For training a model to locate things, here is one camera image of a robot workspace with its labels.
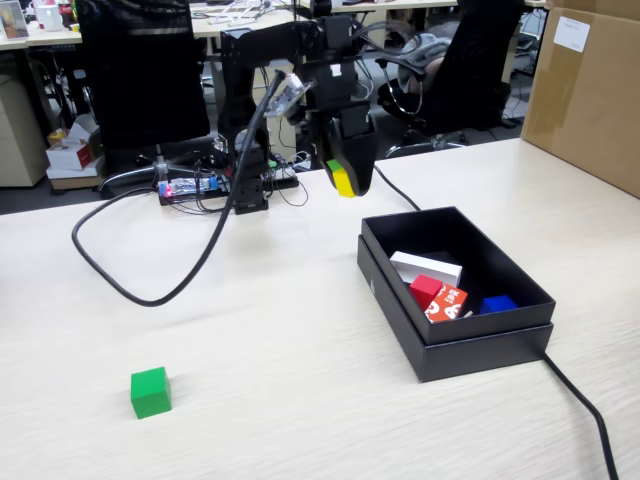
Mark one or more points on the clear photo frame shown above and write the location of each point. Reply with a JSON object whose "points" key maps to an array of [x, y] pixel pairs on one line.
{"points": [[14, 20]]}

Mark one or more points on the white folding laptop stand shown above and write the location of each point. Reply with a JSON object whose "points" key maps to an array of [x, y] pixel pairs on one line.
{"points": [[235, 14]]}

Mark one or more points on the blue controller board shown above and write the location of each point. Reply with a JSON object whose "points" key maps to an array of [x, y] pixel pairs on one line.
{"points": [[187, 186]]}

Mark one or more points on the blue wooden cube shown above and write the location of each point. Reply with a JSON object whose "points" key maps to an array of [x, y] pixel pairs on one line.
{"points": [[498, 305]]}

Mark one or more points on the yellow wooden cube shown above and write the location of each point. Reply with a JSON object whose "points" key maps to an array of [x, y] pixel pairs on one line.
{"points": [[344, 184]]}

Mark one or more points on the grey cloth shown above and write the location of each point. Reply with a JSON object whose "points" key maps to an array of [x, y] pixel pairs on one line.
{"points": [[425, 50]]}

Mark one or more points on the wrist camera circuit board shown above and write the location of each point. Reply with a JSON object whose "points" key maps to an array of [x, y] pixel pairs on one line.
{"points": [[287, 97]]}

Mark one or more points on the beige side cabinet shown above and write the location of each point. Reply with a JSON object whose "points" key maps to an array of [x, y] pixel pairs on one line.
{"points": [[20, 140]]}

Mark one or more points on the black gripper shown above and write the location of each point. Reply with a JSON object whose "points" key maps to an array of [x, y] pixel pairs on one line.
{"points": [[356, 122]]}

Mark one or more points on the red wooden cube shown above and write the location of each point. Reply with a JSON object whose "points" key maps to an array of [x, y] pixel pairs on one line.
{"points": [[425, 290]]}

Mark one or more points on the cola bottle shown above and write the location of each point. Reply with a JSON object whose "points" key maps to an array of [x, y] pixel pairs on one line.
{"points": [[66, 14]]}

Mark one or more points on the black open box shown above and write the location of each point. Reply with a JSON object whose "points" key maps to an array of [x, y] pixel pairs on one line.
{"points": [[475, 360]]}

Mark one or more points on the black mesh office chair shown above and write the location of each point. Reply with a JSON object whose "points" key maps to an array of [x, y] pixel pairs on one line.
{"points": [[145, 75]]}

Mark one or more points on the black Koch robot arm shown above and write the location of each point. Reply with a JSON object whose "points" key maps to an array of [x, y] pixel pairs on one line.
{"points": [[250, 45]]}

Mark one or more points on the green wooden cube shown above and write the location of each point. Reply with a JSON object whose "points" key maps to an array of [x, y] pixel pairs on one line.
{"points": [[150, 395]]}

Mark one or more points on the white rectangular box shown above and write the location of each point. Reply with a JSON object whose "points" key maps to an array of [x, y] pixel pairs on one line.
{"points": [[430, 267]]}

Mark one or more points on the black vertical pole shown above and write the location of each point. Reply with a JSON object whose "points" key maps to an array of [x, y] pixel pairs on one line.
{"points": [[320, 6]]}

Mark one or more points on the beige drawer cabinet with lock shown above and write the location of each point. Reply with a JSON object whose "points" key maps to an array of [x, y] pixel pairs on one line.
{"points": [[287, 135]]}

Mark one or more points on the black office chair chrome arms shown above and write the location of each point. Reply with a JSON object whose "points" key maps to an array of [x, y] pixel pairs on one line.
{"points": [[475, 75]]}

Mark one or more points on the black box tray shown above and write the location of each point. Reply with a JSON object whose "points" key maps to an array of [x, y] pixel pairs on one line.
{"points": [[500, 250]]}

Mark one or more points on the large brown cardboard box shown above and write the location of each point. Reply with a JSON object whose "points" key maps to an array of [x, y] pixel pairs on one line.
{"points": [[585, 100]]}

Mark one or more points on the white red cardboard box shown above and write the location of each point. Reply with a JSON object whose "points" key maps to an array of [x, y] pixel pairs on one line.
{"points": [[70, 156]]}

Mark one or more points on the orange printed small box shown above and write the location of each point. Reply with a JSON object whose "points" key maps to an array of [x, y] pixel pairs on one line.
{"points": [[450, 305]]}

